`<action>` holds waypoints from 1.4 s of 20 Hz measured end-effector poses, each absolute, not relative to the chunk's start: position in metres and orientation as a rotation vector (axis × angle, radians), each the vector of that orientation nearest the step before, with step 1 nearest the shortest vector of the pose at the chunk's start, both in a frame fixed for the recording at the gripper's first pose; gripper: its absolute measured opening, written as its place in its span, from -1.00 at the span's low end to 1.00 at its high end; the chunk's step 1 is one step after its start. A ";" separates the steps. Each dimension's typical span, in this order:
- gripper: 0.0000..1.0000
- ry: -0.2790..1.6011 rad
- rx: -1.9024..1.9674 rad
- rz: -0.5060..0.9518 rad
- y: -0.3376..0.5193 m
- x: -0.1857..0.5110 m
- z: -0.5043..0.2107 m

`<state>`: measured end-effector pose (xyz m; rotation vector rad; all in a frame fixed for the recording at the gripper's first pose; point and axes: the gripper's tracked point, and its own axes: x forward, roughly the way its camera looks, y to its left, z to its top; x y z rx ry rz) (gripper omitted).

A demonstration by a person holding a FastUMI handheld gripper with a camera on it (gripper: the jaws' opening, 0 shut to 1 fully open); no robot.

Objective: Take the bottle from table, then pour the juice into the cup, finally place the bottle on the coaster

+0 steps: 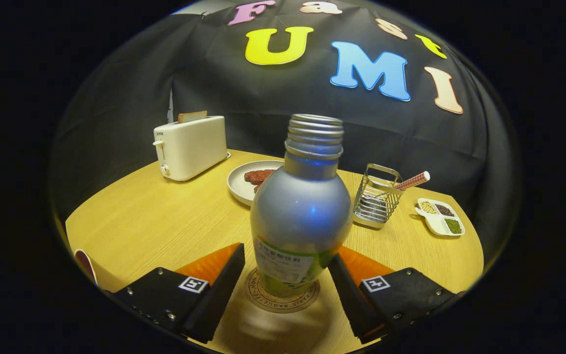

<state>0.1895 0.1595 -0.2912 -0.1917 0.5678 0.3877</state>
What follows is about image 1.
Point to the round wooden table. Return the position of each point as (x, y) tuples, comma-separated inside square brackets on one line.
[(175, 221)]

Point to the round brown coaster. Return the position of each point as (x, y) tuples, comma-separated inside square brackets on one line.
[(262, 300)]

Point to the white toaster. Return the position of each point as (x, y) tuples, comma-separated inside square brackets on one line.
[(194, 147)]

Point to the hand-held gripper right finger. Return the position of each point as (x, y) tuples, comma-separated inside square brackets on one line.
[(352, 305)]

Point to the silver juice bottle green label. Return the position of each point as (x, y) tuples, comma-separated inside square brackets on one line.
[(302, 211)]

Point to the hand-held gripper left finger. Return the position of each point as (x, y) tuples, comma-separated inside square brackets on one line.
[(214, 305)]

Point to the red meat slices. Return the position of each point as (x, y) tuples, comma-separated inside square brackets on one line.
[(258, 176)]

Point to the grey round plate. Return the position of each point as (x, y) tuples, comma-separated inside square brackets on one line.
[(239, 189)]

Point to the white divided dish with grains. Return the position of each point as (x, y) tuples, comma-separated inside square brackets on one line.
[(440, 219)]

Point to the toast slice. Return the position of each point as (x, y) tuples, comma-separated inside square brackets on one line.
[(192, 117)]

